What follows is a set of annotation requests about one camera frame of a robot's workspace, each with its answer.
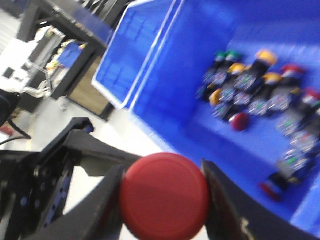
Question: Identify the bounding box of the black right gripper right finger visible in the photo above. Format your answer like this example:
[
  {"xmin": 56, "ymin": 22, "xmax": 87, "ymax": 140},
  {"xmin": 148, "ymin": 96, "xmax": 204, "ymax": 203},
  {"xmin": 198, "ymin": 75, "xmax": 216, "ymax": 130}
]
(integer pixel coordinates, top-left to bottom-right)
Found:
[{"xmin": 201, "ymin": 159, "xmax": 316, "ymax": 240}]

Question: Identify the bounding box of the rear left blue crate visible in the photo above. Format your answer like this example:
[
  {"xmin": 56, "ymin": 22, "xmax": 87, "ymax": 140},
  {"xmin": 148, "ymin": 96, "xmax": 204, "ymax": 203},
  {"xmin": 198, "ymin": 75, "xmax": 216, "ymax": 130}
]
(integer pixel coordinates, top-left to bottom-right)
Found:
[{"xmin": 91, "ymin": 0, "xmax": 180, "ymax": 110}]

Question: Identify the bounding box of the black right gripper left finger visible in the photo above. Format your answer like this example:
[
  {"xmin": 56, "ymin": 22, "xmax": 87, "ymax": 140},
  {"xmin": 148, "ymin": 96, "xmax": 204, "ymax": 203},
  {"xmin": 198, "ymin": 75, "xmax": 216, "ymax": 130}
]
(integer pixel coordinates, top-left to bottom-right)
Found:
[{"xmin": 28, "ymin": 165, "xmax": 125, "ymax": 240}]

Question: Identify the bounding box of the white equipment box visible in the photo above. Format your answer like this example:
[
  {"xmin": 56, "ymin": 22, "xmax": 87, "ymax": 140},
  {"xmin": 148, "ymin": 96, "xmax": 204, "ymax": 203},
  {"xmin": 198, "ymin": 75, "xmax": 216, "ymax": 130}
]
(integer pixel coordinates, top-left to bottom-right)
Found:
[{"xmin": 0, "ymin": 26, "xmax": 65, "ymax": 98}]

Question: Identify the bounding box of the red button lying loose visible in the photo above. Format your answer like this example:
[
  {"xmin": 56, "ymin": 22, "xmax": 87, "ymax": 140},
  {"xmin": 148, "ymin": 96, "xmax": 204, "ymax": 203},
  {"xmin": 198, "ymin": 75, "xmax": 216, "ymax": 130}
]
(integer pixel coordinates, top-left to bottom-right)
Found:
[{"xmin": 229, "ymin": 112, "xmax": 250, "ymax": 132}]

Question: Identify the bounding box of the red mushroom push button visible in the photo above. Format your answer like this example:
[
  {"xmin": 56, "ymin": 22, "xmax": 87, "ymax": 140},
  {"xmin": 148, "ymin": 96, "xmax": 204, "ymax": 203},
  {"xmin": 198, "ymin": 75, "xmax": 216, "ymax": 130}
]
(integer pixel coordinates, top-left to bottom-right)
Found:
[{"xmin": 119, "ymin": 152, "xmax": 210, "ymax": 240}]

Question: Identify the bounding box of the left blue plastic crate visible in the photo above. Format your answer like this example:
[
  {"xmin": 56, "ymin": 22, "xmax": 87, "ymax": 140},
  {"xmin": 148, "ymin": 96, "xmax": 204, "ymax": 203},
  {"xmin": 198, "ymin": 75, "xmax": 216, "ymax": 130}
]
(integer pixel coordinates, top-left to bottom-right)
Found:
[{"xmin": 129, "ymin": 0, "xmax": 320, "ymax": 238}]

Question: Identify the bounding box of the black workbench frame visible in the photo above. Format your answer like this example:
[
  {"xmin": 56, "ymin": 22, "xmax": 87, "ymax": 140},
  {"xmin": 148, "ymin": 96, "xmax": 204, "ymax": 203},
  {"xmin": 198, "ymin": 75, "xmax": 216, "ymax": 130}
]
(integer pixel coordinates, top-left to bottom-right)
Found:
[{"xmin": 14, "ymin": 0, "xmax": 126, "ymax": 121}]

